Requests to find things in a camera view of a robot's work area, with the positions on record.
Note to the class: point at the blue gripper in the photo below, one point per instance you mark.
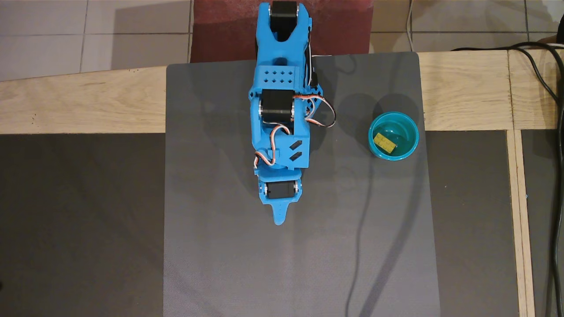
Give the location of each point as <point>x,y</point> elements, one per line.
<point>279,190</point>

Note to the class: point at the cream lego brick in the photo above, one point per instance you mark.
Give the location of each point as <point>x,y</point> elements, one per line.
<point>384,143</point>

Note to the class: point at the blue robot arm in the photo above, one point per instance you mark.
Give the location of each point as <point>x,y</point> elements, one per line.
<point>275,57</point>

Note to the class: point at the grey table mat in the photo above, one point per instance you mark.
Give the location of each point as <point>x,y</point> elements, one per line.
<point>330,242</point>

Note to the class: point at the black table clamp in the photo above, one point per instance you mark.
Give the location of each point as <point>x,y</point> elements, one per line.
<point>314,79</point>

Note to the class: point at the teal plastic cup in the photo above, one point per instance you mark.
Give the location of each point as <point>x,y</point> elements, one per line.
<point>407,132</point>

